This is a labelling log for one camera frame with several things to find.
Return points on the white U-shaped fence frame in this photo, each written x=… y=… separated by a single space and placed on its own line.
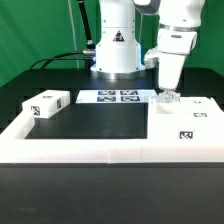
x=16 y=148

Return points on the white marker base sheet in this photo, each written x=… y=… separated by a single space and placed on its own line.
x=115 y=96

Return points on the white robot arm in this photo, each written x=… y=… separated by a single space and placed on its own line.
x=118 y=54

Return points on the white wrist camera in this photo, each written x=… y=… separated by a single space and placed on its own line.
x=151 y=58

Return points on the white block with marker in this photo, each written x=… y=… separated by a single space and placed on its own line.
x=47 y=103

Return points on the small white cabinet part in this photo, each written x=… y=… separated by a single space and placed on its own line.
x=168 y=97

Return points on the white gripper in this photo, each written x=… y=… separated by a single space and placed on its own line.
x=170 y=68

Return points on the white cabinet body box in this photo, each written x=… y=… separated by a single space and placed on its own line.
x=192 y=118

